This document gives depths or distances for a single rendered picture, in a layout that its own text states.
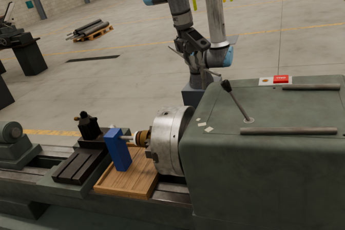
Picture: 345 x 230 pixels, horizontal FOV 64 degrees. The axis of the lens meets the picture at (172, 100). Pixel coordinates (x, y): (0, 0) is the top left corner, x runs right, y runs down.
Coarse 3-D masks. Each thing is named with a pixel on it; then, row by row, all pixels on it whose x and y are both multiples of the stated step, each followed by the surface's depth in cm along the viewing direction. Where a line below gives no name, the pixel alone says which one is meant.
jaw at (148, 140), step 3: (144, 141) 126; (147, 141) 125; (147, 144) 122; (147, 147) 120; (147, 150) 117; (150, 150) 117; (147, 153) 117; (150, 153) 117; (147, 156) 118; (150, 156) 117; (153, 156) 115; (156, 156) 114; (153, 159) 116; (156, 159) 115
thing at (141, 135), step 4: (140, 132) 131; (144, 132) 130; (148, 132) 129; (136, 136) 130; (140, 136) 129; (144, 136) 128; (148, 136) 129; (136, 140) 130; (140, 140) 129; (144, 140) 128; (140, 144) 131; (144, 144) 128
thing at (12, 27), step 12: (0, 24) 631; (0, 36) 625; (12, 36) 623; (24, 36) 627; (0, 48) 646; (12, 48) 641; (24, 48) 633; (36, 48) 664; (0, 60) 739; (24, 60) 647; (36, 60) 664; (0, 72) 739; (24, 72) 669; (36, 72) 663
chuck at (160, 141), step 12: (168, 108) 121; (156, 120) 116; (168, 120) 114; (156, 132) 113; (168, 132) 111; (156, 144) 113; (168, 144) 110; (168, 156) 111; (156, 168) 117; (168, 168) 114
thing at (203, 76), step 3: (201, 63) 111; (204, 63) 110; (201, 66) 110; (204, 66) 110; (201, 69) 110; (201, 72) 111; (204, 72) 111; (201, 75) 112; (204, 75) 111; (201, 78) 112; (204, 78) 112; (204, 81) 113; (204, 84) 114; (204, 87) 114
